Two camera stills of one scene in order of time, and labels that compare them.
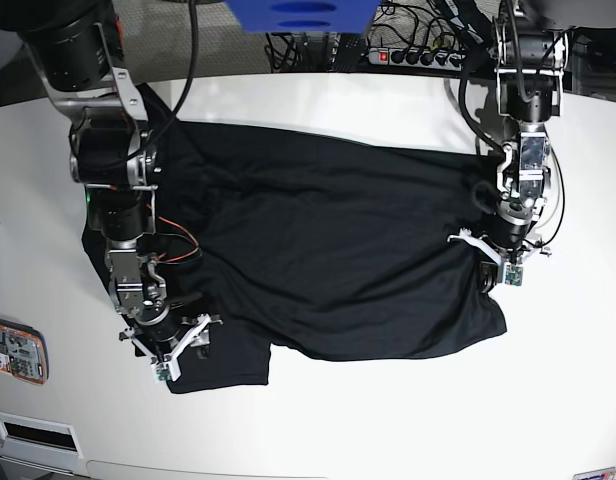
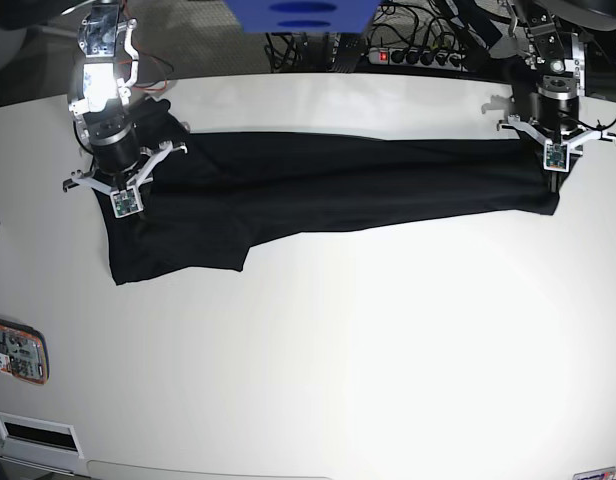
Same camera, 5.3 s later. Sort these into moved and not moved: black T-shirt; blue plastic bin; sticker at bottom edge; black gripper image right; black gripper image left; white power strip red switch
Moved: black gripper image right; black gripper image left; black T-shirt
Not moved: blue plastic bin; sticker at bottom edge; white power strip red switch
